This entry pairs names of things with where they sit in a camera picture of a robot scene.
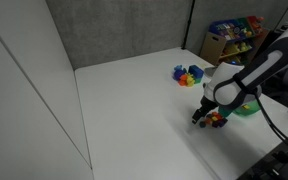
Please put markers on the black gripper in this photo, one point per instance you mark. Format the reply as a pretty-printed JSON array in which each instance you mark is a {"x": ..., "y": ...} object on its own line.
[{"x": 208, "y": 105}]

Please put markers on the dark green hexagonal block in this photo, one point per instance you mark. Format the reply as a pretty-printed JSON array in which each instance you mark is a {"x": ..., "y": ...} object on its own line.
[{"x": 202, "y": 124}]

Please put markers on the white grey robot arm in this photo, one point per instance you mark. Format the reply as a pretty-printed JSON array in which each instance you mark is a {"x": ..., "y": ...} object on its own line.
[{"x": 250, "y": 75}]

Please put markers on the orange block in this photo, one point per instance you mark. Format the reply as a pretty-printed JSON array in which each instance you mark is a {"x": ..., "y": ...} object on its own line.
[{"x": 209, "y": 121}]

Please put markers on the small yellow block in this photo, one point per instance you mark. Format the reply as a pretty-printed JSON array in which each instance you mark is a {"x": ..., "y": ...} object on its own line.
[
  {"x": 246, "y": 107},
  {"x": 214, "y": 118}
]

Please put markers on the red block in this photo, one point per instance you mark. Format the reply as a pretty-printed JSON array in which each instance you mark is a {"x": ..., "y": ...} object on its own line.
[{"x": 216, "y": 115}]

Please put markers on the purple block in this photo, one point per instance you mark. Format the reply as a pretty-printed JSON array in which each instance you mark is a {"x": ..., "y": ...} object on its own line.
[{"x": 221, "y": 122}]

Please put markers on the green plastic bowl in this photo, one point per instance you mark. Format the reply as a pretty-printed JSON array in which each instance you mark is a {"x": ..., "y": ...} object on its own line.
[{"x": 250, "y": 110}]

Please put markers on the green toy piece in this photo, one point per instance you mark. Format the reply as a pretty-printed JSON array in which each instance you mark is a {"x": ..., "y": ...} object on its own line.
[{"x": 199, "y": 80}]

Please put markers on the yellow toy piece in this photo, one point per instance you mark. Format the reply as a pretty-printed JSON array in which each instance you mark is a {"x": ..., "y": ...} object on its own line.
[{"x": 190, "y": 80}]

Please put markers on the orange toy piece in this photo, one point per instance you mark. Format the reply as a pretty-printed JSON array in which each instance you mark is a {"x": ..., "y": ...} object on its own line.
[{"x": 183, "y": 80}]

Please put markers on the blue cube toy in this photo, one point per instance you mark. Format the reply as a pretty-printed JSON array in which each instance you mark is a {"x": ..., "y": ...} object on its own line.
[{"x": 196, "y": 72}]

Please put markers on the white grey flat box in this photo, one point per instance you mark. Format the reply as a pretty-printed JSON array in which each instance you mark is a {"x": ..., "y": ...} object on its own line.
[{"x": 210, "y": 70}]

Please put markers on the blue gear toy piece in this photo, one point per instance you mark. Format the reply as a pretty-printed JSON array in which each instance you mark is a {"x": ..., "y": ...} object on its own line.
[{"x": 178, "y": 72}]

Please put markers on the wooden toy storage shelf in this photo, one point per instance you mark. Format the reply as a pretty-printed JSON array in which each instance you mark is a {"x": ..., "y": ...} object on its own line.
[{"x": 214, "y": 46}]

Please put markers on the blue storage bin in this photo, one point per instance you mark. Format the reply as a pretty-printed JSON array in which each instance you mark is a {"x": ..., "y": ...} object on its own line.
[{"x": 224, "y": 29}]

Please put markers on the black vertical pole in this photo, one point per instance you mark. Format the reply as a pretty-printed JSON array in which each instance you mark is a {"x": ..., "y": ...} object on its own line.
[{"x": 188, "y": 25}]

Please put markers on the green storage bin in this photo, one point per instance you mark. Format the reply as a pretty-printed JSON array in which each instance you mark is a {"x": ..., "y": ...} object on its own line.
[{"x": 243, "y": 25}]

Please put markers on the red storage bin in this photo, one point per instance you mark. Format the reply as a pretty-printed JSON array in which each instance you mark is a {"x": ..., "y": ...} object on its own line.
[{"x": 254, "y": 22}]

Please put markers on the black metal equipment frame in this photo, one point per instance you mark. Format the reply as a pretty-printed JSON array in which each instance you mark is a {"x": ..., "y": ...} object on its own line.
[{"x": 284, "y": 163}]

